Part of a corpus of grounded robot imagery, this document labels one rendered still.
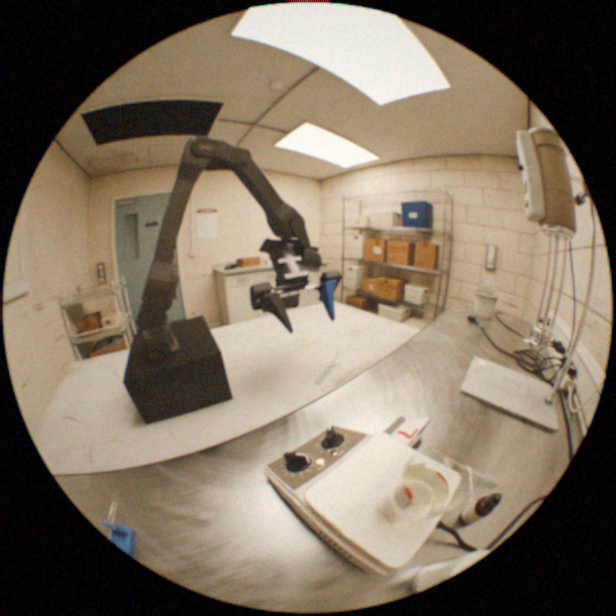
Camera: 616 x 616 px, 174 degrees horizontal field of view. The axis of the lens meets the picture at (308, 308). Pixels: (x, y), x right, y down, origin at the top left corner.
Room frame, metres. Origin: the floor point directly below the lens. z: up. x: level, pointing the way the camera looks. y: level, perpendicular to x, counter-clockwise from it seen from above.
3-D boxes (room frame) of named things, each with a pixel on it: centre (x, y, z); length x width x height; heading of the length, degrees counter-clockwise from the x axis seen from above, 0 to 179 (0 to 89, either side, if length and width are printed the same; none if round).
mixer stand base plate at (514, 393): (0.20, -0.51, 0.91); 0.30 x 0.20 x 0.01; 38
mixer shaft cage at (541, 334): (0.19, -0.51, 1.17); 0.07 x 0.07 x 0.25
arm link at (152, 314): (0.27, 0.28, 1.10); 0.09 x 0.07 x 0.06; 40
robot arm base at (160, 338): (0.27, 0.28, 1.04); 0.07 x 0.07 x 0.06; 45
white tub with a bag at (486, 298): (0.72, -0.91, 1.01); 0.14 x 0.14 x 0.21
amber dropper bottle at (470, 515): (0.00, -0.21, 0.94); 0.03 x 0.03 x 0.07
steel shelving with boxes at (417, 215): (2.40, -1.07, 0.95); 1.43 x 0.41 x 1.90; 38
